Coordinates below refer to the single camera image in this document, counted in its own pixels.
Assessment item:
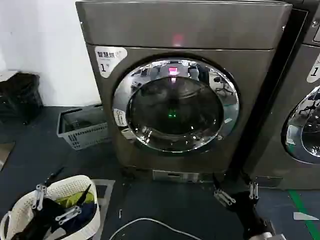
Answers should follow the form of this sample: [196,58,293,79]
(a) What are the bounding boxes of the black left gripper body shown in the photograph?
[14,198,60,240]

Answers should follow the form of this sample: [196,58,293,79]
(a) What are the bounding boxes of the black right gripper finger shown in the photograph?
[242,170,259,200]
[212,172,236,205]

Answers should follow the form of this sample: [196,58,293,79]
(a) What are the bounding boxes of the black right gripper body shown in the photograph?
[229,191,270,237]

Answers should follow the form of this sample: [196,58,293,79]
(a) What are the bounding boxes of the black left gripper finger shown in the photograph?
[34,167,65,211]
[54,184,93,222]

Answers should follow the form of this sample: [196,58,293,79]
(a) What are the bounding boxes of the yellow-green garment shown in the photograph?
[54,191,95,208]

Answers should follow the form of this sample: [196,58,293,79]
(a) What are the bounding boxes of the dark blue garment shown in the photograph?
[32,197,97,233]

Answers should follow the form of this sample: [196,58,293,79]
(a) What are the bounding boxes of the white perforated laundry basket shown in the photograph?
[0,174,101,240]

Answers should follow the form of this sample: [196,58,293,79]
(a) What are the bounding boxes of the grey dryer with cut-off sticker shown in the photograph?
[243,0,320,190]

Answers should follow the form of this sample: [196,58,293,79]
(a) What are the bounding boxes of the green floor tape strip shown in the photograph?
[287,188,320,237]

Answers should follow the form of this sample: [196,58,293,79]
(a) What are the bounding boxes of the grey plastic slotted basket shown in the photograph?
[56,104,112,151]

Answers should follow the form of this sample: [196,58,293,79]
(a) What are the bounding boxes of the round chrome-rimmed dryer door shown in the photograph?
[281,84,320,165]

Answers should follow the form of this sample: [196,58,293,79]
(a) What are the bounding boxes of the black plastic crate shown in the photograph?
[0,72,45,125]

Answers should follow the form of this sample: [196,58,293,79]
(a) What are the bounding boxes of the round glass dryer door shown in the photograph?
[111,56,241,153]

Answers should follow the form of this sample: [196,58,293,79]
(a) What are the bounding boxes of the white number sticker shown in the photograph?
[94,46,128,79]

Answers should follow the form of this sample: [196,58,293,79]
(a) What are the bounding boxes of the grey dryer numbered one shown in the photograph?
[74,0,293,185]

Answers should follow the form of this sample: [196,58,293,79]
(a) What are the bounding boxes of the white cable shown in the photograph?
[108,217,241,240]

